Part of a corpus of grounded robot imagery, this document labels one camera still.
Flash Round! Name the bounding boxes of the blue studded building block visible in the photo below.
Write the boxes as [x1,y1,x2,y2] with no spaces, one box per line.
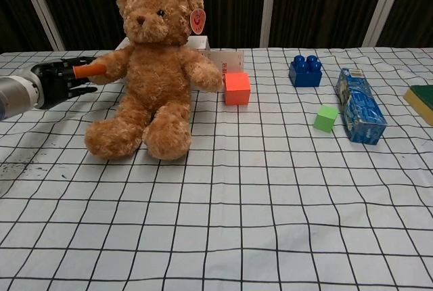
[288,54,323,88]

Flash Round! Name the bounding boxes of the orange cube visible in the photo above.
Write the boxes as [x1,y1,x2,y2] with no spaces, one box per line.
[223,71,252,106]

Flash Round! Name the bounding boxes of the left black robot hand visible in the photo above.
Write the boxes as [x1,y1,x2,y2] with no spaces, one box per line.
[32,55,108,111]

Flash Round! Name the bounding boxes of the checkered white tablecloth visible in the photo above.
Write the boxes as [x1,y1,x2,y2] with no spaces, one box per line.
[0,46,433,291]

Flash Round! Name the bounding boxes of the white box with red print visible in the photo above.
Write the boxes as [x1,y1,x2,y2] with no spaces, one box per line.
[114,35,211,52]

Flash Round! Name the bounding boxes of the white aluminium frame post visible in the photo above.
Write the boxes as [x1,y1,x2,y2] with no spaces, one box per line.
[15,0,66,52]
[363,0,404,47]
[259,0,279,49]

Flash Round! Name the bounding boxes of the brown teddy bear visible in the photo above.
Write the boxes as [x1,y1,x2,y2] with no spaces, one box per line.
[83,0,225,161]

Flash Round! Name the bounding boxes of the red white paper hang tag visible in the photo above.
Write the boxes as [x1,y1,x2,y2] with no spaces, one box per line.
[189,7,207,34]

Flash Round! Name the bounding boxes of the flat white carton red print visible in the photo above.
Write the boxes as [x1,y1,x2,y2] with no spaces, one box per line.
[202,49,246,76]

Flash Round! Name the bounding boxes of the blue snack package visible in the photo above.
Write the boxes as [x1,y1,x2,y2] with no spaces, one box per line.
[335,67,388,146]

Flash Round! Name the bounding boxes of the green yellow sponge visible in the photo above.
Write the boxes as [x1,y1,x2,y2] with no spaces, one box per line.
[403,84,433,118]

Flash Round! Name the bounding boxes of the green cube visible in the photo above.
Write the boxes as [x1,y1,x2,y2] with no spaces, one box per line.
[313,104,340,134]

